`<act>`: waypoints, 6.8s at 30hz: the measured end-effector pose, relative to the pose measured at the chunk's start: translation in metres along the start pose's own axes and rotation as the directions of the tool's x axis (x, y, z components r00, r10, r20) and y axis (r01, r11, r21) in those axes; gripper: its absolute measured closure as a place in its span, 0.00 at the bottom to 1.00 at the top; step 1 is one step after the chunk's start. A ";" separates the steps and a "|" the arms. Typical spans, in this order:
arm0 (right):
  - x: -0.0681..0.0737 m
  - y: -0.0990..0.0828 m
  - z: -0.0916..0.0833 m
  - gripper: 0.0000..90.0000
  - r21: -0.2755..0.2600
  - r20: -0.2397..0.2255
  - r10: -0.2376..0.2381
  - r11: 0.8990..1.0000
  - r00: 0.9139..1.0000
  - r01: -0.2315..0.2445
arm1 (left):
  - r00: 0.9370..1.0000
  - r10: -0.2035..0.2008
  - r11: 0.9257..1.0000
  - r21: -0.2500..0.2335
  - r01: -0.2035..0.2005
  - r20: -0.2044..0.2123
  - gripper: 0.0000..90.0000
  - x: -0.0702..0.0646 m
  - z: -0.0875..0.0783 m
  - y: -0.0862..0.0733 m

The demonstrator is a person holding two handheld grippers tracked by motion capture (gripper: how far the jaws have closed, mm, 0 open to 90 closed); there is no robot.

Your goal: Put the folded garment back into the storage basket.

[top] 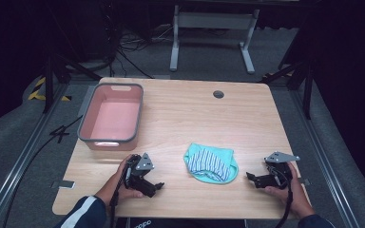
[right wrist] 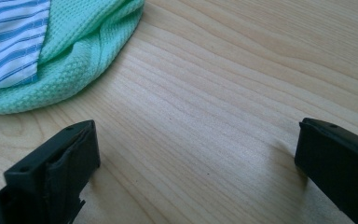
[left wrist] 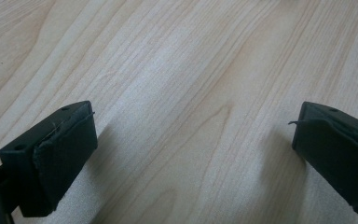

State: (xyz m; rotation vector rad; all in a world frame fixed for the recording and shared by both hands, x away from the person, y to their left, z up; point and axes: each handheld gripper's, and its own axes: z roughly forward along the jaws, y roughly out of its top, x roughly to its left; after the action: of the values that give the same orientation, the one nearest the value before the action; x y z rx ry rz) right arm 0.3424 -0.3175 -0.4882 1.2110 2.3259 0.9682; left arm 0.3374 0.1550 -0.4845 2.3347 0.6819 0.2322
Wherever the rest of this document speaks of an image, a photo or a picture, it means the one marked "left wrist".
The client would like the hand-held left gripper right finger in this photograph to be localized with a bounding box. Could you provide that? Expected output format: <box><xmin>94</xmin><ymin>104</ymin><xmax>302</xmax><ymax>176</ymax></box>
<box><xmin>288</xmin><ymin>101</ymin><xmax>358</xmax><ymax>219</ymax></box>

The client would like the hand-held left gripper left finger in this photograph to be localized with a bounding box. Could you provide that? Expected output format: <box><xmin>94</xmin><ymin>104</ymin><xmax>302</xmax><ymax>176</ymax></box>
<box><xmin>0</xmin><ymin>100</ymin><xmax>99</xmax><ymax>218</ymax></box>

